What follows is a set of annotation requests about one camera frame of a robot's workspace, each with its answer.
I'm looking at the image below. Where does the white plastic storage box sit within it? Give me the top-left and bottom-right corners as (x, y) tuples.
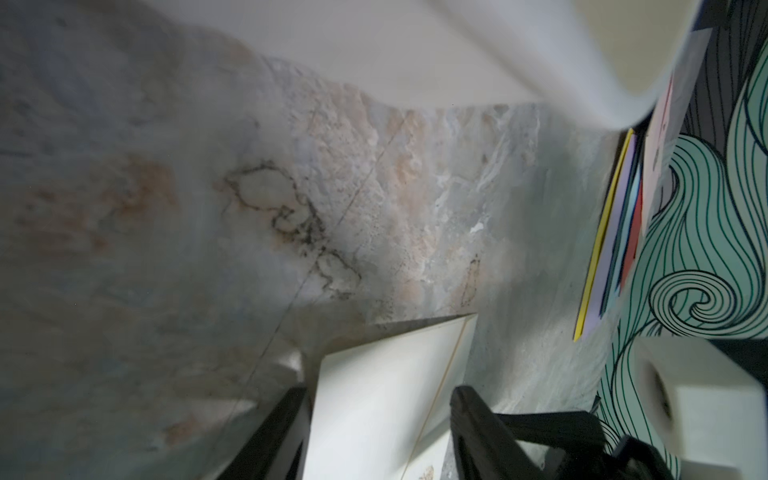
(155, 0), (700, 130)

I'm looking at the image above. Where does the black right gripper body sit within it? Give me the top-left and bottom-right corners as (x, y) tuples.
(497, 411), (672, 479)

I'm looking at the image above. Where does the pink sealed envelope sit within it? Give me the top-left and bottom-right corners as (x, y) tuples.
(641, 28), (713, 234)

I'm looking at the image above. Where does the lavender envelope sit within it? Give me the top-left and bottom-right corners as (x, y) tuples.
(582, 131), (639, 337)

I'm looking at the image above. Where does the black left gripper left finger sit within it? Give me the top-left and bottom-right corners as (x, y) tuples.
(217, 385), (309, 480)

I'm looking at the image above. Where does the red envelope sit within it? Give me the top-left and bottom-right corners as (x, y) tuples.
(617, 180), (643, 291)

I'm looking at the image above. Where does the white cream envelope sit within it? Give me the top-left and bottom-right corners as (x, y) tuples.
(303, 313), (478, 479)

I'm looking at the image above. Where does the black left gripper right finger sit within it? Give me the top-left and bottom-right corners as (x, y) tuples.
(450, 385), (545, 479)

